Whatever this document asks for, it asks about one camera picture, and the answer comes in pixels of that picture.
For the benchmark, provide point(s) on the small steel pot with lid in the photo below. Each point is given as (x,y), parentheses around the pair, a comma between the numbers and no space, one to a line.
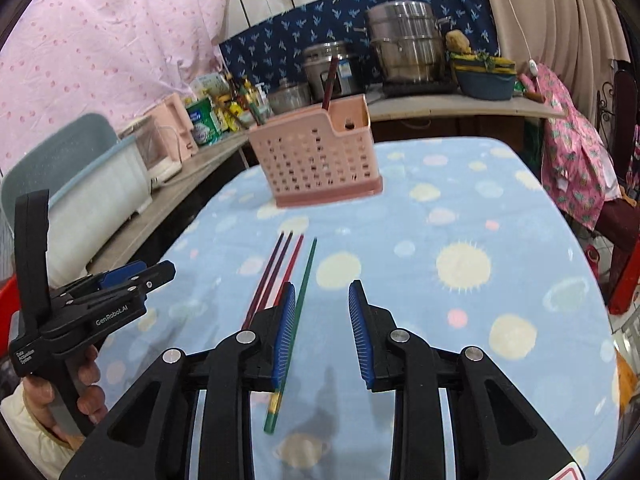
(290,97)

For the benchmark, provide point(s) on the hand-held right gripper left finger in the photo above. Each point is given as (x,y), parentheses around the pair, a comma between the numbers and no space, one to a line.
(284,335)

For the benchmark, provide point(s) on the blue plastic basin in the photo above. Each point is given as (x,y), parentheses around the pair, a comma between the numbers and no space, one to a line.
(485,87)

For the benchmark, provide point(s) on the grey wood-grain side shelf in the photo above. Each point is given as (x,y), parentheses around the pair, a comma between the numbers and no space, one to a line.
(200,170)

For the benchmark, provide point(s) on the red plastic stool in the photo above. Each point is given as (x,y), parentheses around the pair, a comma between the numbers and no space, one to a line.
(627,290)

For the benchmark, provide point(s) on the dark metal chair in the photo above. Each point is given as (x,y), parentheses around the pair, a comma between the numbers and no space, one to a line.
(620,220)

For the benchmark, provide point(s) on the person's left forearm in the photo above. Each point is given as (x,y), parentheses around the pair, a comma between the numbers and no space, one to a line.
(25,445)

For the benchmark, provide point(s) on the pink perforated utensil holder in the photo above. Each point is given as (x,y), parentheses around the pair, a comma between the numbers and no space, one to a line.
(305,160)

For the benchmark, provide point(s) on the black induction cooker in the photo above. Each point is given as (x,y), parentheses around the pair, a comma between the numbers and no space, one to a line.
(420,89)

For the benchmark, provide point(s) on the brown loofah sponge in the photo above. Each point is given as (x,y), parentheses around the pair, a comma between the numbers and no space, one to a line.
(456,42)

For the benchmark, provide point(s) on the blue planet print tablecloth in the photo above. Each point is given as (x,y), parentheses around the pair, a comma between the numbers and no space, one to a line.
(450,210)

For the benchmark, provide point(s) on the beige curtain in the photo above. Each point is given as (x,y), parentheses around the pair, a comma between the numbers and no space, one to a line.
(565,35)

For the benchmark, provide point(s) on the clear plastic food container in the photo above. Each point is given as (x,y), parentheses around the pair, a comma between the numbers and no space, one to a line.
(246,119)

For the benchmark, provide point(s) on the green milk powder tin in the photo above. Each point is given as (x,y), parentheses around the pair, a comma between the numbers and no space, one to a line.
(202,122)

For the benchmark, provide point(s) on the large steel steamer pot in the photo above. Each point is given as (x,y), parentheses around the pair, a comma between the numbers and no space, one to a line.
(405,40)

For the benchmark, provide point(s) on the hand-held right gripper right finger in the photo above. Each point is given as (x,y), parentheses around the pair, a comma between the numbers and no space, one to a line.
(360,335)

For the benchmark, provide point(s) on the yellow snack packet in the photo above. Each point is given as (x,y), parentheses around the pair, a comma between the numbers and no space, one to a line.
(230,117)

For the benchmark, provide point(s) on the steel rice cooker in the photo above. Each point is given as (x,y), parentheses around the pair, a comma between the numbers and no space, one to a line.
(315,72)

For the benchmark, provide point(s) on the white dish rack blue lid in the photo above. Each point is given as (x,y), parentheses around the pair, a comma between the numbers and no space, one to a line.
(95,185)

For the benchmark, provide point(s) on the navy leaf print cloth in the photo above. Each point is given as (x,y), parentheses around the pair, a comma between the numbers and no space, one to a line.
(280,45)

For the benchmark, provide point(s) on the pink dotted cloth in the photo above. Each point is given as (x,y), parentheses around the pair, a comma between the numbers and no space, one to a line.
(100,35)

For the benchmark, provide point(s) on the pink floral garment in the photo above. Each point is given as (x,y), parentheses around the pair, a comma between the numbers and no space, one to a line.
(575,150)

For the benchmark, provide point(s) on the pink electric kettle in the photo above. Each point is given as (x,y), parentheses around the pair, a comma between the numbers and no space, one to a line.
(175,120)

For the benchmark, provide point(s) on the yellow green striped bowl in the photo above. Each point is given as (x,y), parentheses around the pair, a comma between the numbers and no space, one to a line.
(482,64)

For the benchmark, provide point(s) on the dark red chopstick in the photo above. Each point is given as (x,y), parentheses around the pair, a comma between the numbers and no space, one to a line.
(327,85)

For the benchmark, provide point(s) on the green chopstick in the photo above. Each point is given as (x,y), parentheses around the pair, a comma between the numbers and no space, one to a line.
(305,280)

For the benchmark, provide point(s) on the maroon chopstick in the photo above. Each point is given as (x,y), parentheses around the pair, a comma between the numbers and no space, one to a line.
(267,270)
(277,267)

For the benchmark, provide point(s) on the person's left hand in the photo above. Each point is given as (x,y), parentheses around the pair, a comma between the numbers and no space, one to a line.
(92,385)

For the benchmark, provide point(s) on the red plastic tub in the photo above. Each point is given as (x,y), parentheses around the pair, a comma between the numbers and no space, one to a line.
(10,295)

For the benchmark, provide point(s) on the white green carton box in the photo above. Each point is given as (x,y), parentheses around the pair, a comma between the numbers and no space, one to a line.
(207,85)

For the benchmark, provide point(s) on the dark sauce bottle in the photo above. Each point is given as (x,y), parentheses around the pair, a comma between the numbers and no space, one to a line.
(232,90)

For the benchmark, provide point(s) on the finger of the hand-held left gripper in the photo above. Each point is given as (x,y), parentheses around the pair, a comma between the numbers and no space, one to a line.
(160,274)
(120,272)

